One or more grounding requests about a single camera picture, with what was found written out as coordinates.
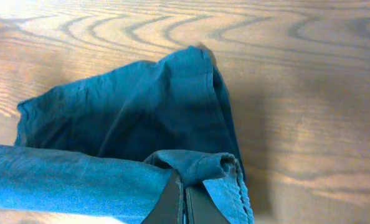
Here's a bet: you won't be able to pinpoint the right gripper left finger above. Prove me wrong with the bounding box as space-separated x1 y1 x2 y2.
141 170 184 224

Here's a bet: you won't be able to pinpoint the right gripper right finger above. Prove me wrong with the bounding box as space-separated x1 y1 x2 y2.
186 184 229 224

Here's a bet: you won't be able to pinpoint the dark blue denim shorts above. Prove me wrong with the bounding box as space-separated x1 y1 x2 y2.
0 46 254 223

